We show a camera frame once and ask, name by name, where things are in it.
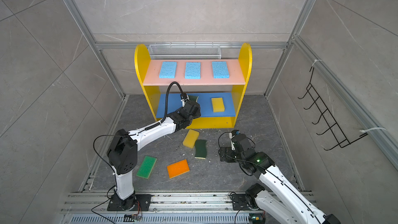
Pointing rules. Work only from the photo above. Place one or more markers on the dark green sponge upright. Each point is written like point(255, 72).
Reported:
point(200, 149)

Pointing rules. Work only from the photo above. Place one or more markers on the orange sponge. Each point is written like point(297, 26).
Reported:
point(178, 168)

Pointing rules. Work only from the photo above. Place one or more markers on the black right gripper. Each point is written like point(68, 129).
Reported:
point(222, 154)

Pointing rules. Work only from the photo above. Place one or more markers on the blue sponge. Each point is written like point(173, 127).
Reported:
point(168, 70)
point(193, 70)

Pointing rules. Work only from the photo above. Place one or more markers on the black wire hook rack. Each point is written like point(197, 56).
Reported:
point(326, 116)

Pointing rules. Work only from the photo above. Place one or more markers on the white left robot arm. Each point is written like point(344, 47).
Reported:
point(123, 151)

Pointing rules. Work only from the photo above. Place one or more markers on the dark green sponge curved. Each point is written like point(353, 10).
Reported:
point(193, 98)

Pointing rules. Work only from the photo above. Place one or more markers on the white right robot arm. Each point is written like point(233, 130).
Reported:
point(279, 186)

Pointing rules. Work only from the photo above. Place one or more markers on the yellow shelf unit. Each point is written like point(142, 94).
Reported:
point(163, 95)

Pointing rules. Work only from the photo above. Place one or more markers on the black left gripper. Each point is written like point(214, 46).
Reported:
point(198, 113)

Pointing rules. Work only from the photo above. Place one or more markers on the yellow sponge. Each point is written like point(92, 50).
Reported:
point(217, 105)
point(190, 139)

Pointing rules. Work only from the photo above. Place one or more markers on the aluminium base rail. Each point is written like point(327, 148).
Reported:
point(185, 208)

